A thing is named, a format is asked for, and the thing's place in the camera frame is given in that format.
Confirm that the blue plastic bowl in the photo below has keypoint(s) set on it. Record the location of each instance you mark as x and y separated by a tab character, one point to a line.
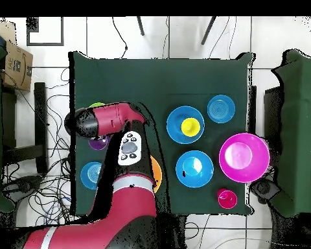
194	168
175	124

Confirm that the yellow plastic cup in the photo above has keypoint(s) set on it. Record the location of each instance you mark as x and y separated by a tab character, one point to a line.
190	127

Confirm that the green plastic bowl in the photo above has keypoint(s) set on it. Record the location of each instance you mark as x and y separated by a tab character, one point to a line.
96	105

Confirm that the large pink plastic bowl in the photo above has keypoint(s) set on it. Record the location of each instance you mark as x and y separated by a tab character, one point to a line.
244	158

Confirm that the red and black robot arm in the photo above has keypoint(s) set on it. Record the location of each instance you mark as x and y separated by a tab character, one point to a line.
127	207

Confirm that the large orange plastic bowl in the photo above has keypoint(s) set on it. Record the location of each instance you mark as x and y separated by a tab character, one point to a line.
157	173

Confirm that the purple plastic cup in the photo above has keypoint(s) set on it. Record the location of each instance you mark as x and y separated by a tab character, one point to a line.
98	144

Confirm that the dark green table cloth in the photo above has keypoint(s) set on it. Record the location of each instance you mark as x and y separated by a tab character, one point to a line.
171	77

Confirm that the translucent blue shallow bowl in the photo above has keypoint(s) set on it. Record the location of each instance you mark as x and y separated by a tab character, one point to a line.
221	108
89	175

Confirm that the red plastic cup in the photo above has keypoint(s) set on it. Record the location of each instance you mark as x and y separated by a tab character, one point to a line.
227	199

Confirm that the dark grey tripod leg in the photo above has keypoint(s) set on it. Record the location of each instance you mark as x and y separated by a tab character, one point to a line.
141	26
209	31

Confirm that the cardboard box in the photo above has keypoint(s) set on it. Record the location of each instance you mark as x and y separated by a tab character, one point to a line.
16	67

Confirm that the black stool frame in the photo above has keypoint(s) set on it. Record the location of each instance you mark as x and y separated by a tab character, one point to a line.
40	116

